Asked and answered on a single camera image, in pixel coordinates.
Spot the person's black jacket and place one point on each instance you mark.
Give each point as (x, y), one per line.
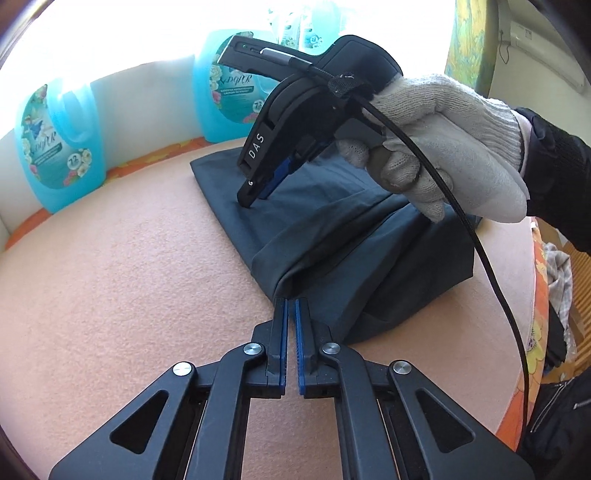
(558, 424)

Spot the pile of clothes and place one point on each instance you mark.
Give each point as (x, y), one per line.
(561, 295)

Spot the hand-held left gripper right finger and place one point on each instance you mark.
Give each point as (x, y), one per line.
(300, 350)

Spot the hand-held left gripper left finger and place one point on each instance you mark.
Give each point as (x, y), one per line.
(281, 350)

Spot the blue detergent bottle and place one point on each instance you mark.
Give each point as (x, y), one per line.
(221, 110)
(321, 25)
(60, 152)
(288, 27)

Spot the person's right hand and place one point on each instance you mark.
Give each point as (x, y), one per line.
(452, 138)

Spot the white air conditioner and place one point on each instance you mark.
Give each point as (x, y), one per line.
(540, 50)

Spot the person's right forearm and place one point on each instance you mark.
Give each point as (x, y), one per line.
(558, 175)

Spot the dark grey pants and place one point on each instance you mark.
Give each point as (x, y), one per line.
(332, 240)

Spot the peach floral blanket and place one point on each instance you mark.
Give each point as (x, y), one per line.
(115, 277)

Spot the yellow green patterned curtain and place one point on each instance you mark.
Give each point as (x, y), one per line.
(471, 46)

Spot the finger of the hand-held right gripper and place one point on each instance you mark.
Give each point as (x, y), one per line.
(277, 177)
(249, 194)

